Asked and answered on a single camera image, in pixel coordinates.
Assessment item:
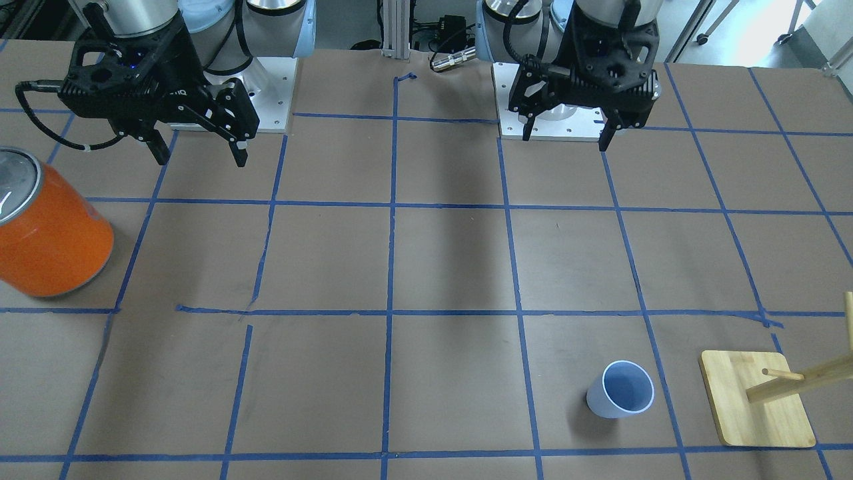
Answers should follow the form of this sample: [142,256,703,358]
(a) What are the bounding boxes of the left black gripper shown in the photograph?
[508,19,648,152]

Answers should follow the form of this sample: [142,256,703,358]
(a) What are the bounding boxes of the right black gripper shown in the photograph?
[130,13,260,167]

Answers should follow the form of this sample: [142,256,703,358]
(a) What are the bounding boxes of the light blue cup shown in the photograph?
[586,359,656,419]

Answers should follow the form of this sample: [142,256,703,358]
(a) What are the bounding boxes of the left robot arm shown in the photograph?
[475,1,662,151]

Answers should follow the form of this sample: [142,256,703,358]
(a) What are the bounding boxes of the orange can container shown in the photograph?
[1,146,115,297]

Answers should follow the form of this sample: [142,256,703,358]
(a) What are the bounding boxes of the wooden mug tree stand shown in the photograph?
[694,291,851,449]

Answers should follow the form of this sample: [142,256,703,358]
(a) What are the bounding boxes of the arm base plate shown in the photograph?
[492,63,605,142]
[205,57,299,133]

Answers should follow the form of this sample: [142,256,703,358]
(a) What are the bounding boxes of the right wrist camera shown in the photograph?
[58,30,182,121]

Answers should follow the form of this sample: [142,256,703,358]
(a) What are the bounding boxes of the aluminium frame post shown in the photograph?
[377,0,414,63]

